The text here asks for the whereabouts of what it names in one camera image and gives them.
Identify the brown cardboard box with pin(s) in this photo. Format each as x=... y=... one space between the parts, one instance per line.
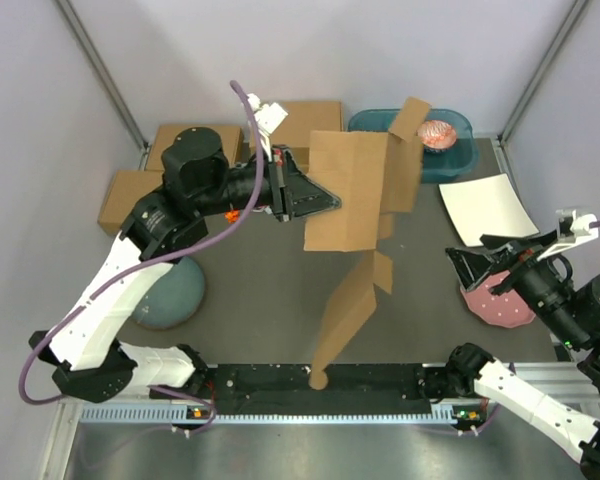
x=376 y=175

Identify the blue round plate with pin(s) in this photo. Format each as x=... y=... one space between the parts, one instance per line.
x=173 y=299

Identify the folded cardboard box back left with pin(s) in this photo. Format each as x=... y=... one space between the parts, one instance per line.
x=195 y=139

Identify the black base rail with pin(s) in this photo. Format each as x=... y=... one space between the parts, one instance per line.
x=352 y=389

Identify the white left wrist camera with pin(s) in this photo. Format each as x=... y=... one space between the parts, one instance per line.
x=268 y=116

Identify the white square plate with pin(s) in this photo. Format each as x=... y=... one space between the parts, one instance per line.
x=489 y=206

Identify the stacked cardboard box top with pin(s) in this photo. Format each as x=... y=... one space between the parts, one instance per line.
x=303 y=118

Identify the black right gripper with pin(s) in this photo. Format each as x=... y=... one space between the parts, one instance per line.
x=500 y=251

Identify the pink dotted plate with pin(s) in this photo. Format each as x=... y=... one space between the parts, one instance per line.
x=506 y=311

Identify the red patterned bowl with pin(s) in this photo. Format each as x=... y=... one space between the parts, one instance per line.
x=437 y=136

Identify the teal plastic bin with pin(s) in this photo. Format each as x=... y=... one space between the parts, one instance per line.
x=439 y=167

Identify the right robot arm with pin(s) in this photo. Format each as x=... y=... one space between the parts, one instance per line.
x=536 y=269

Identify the folded cardboard box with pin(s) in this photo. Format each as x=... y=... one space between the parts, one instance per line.
x=126 y=188
x=195 y=139

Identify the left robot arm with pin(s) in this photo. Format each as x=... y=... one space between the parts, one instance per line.
x=164 y=227

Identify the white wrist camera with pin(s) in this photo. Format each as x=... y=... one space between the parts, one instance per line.
x=268 y=116
x=575 y=228

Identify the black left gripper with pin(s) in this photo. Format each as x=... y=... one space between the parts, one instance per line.
x=291 y=192

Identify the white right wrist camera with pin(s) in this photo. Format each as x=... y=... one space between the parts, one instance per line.
x=575 y=228

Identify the folded cardboard box front left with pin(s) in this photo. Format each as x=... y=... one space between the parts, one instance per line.
x=126 y=188

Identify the orange glitter leaf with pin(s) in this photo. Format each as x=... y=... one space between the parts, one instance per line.
x=232 y=216

